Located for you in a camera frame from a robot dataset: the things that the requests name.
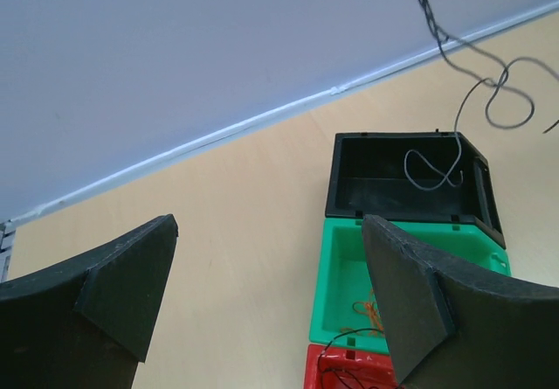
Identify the black storage bin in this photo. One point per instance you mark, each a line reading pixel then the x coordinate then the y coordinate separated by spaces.
pixel 430 177

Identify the red storage bin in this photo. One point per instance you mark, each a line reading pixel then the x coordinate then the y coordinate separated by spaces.
pixel 335 367

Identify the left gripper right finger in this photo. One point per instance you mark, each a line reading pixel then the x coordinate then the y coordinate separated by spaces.
pixel 449 323

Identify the green storage bin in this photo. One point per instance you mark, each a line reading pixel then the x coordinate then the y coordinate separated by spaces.
pixel 343 285

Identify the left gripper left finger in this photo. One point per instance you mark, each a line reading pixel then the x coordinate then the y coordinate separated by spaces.
pixel 87 322

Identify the aluminium table edge frame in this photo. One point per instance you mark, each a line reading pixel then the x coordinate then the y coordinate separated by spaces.
pixel 78 119

